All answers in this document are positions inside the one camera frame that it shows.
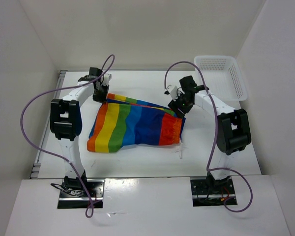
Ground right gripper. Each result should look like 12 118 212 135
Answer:
168 90 193 119

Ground rainbow striped shorts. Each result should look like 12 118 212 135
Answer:
87 93 185 153

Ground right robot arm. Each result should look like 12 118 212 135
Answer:
165 76 251 194

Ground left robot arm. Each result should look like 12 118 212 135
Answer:
50 67 112 197

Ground white plastic basket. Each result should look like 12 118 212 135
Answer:
194 55 248 102

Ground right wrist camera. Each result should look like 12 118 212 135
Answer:
164 85 178 101

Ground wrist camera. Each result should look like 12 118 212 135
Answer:
164 85 178 101
100 74 112 87

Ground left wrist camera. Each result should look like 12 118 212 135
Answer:
100 74 112 87

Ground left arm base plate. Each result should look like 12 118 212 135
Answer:
51 179 105 209

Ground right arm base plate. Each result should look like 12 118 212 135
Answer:
190 177 237 207

